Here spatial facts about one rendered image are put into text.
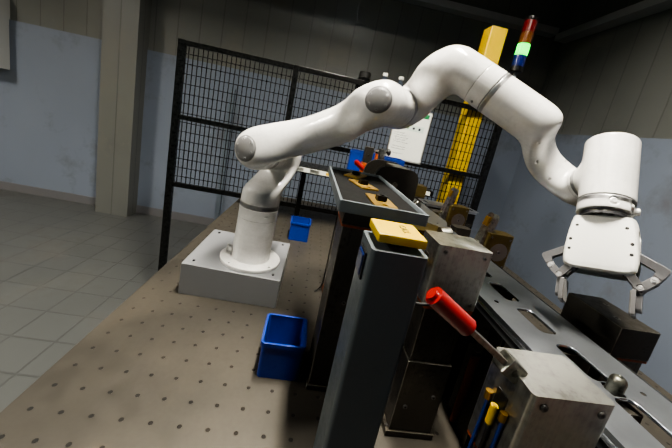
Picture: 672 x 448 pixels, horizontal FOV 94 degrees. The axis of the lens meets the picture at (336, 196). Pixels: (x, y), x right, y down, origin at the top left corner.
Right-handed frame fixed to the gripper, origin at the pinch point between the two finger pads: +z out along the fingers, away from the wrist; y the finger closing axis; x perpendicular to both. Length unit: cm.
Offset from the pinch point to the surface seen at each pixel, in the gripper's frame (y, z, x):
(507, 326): 9.8, 8.4, 8.2
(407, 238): 12.1, 4.3, 38.8
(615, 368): -3.2, 9.2, 0.3
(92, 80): 366, -91, 85
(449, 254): 17.3, 0.4, 18.4
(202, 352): 65, 36, 29
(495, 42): 65, -147, -66
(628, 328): -3.6, 1.5, -9.1
